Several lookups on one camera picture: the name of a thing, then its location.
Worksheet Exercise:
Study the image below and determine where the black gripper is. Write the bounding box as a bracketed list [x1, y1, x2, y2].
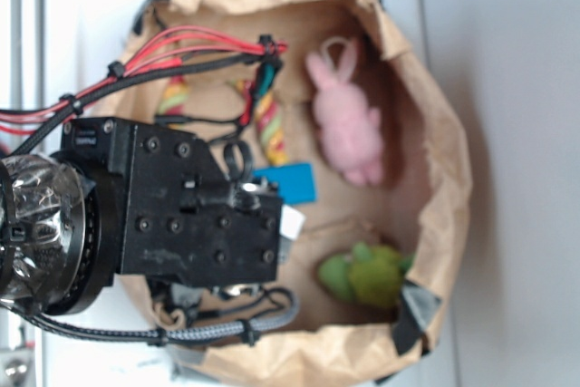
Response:
[61, 118, 305, 287]

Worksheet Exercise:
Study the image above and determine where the blue wooden block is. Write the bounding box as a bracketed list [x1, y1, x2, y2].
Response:
[253, 162, 318, 205]

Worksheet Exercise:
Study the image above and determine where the brown paper bag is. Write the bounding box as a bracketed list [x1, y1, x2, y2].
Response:
[88, 0, 473, 386]

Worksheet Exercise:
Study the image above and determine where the green plush toy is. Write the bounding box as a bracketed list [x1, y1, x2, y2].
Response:
[317, 241, 415, 310]

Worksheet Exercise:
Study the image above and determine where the pink plush bunny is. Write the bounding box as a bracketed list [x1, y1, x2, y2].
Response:
[305, 36, 384, 187]

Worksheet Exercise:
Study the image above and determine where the grey braided cable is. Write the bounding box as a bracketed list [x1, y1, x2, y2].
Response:
[8, 286, 301, 348]

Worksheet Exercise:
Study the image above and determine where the multicolour twisted rope toy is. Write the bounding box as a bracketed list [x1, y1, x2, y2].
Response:
[154, 75, 290, 166]

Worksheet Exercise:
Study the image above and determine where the red and black wire bundle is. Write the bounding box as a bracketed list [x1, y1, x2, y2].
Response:
[0, 24, 288, 157]

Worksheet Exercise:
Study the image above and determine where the aluminium frame rail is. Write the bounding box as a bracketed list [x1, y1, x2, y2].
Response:
[1, 0, 44, 386]

